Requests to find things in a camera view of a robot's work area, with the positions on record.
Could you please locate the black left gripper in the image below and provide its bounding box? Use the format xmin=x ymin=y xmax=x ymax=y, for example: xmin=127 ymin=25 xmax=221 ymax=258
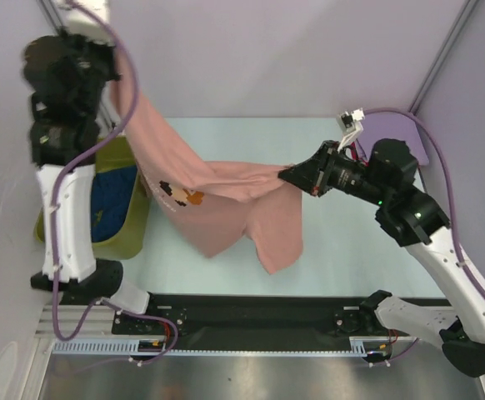
xmin=64 ymin=17 xmax=126 ymax=115

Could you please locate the white slotted cable duct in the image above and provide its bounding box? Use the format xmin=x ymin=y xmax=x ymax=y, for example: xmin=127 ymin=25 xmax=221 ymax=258
xmin=52 ymin=336 xmax=393 ymax=356

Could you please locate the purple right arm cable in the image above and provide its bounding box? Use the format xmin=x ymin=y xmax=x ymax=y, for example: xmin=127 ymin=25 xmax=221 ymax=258
xmin=361 ymin=107 xmax=485 ymax=383

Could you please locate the pink printed t shirt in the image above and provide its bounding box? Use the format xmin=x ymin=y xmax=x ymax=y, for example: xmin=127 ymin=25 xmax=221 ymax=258
xmin=108 ymin=39 xmax=304 ymax=276

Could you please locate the aluminium front rail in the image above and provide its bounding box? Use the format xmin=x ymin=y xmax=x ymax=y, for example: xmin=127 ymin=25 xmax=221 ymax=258
xmin=33 ymin=303 xmax=456 ymax=339

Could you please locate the blue t shirt in bin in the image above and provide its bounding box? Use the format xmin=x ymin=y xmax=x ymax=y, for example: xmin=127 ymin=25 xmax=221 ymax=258
xmin=90 ymin=166 xmax=137 ymax=243

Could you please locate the aluminium frame post left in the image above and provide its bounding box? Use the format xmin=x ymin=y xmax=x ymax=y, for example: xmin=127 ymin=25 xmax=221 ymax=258
xmin=36 ymin=1 xmax=118 ymax=133

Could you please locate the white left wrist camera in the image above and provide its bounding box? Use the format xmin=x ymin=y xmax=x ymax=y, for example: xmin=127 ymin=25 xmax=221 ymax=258
xmin=53 ymin=0 xmax=113 ymax=45

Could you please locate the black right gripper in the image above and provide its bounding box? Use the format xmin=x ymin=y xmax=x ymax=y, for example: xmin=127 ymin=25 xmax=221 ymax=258
xmin=280 ymin=139 xmax=391 ymax=206

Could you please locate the folded purple t shirt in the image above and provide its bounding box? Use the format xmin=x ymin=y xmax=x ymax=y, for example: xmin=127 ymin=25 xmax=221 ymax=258
xmin=356 ymin=112 xmax=429 ymax=166

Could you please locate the folded red t shirt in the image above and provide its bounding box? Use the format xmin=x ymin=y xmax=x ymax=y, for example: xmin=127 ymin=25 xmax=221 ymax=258
xmin=347 ymin=142 xmax=368 ymax=165

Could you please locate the aluminium frame post right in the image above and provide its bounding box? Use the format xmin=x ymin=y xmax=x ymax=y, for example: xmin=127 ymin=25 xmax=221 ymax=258
xmin=408 ymin=0 xmax=483 ymax=114

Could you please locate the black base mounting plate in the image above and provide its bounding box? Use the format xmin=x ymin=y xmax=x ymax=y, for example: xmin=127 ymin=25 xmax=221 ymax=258
xmin=112 ymin=291 xmax=414 ymax=337

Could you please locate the aluminium frame post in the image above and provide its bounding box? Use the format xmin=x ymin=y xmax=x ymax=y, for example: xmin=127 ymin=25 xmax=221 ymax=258
xmin=408 ymin=0 xmax=483 ymax=114
xmin=36 ymin=1 xmax=118 ymax=133

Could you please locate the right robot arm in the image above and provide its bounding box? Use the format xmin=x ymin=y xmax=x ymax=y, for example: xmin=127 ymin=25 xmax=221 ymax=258
xmin=278 ymin=138 xmax=485 ymax=378

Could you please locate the olive green plastic bin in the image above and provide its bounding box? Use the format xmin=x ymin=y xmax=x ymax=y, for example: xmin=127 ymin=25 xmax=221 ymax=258
xmin=35 ymin=136 xmax=150 ymax=268

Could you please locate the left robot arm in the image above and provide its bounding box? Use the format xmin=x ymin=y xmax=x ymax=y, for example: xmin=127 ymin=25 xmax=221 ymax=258
xmin=22 ymin=1 xmax=160 ymax=333

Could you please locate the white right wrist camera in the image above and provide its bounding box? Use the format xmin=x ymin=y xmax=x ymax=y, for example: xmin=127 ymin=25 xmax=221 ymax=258
xmin=337 ymin=108 xmax=365 ymax=151

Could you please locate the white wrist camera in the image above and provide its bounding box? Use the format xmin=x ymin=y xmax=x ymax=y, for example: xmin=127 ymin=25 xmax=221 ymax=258
xmin=53 ymin=0 xmax=113 ymax=45
xmin=337 ymin=108 xmax=365 ymax=151

